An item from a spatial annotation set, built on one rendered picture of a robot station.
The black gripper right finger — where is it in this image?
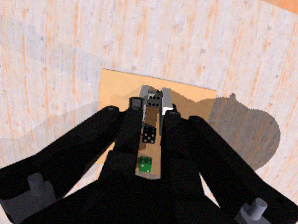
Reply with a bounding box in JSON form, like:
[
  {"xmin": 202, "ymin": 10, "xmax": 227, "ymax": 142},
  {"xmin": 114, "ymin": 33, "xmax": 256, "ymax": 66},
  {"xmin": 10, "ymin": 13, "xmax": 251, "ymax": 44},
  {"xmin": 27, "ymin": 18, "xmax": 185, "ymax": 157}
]
[{"xmin": 159, "ymin": 87, "xmax": 298, "ymax": 224}]

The small white die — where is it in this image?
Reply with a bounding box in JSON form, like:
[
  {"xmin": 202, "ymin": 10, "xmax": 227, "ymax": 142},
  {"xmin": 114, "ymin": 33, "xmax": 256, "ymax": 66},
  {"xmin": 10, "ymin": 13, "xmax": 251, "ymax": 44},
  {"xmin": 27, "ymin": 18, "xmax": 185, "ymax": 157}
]
[{"xmin": 147, "ymin": 90, "xmax": 162, "ymax": 108}]

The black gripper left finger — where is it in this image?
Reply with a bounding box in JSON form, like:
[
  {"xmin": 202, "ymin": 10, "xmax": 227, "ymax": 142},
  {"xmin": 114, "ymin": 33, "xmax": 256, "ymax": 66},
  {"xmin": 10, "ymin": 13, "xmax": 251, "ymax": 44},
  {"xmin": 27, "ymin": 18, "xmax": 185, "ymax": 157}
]
[{"xmin": 0, "ymin": 85, "xmax": 149, "ymax": 224}]

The green die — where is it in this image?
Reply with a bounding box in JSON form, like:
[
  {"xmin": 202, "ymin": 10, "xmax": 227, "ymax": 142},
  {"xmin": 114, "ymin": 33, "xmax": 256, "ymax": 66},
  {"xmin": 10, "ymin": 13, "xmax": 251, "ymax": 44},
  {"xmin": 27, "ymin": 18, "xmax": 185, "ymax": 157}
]
[{"xmin": 139, "ymin": 156, "xmax": 152, "ymax": 173}]

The peach square mat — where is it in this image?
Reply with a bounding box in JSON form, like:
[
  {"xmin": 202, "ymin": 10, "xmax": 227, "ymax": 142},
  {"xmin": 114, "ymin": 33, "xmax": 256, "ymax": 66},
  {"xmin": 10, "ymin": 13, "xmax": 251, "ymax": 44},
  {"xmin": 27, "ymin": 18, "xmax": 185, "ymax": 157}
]
[{"xmin": 98, "ymin": 69, "xmax": 217, "ymax": 175}]

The black die with white pips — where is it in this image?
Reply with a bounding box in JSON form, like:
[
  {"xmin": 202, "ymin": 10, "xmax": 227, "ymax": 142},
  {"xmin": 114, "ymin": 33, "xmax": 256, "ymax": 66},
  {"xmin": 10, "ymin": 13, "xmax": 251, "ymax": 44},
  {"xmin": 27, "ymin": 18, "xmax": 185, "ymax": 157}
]
[{"xmin": 142, "ymin": 126, "xmax": 156, "ymax": 144}]

